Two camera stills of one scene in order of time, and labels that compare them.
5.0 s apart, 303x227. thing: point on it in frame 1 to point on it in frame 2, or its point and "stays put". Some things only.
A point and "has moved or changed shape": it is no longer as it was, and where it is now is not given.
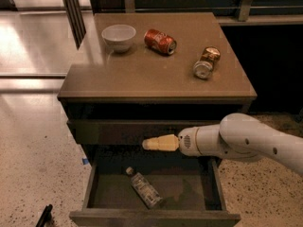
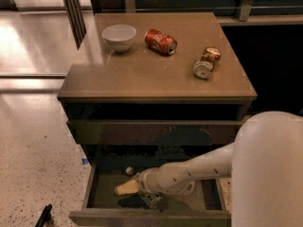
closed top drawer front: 129,132 stays put
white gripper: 187,141 to 146,182
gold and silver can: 204,68 stays put
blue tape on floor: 85,161 stays put
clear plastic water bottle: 150,197 has moved or changed shape
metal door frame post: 74,12 stays put
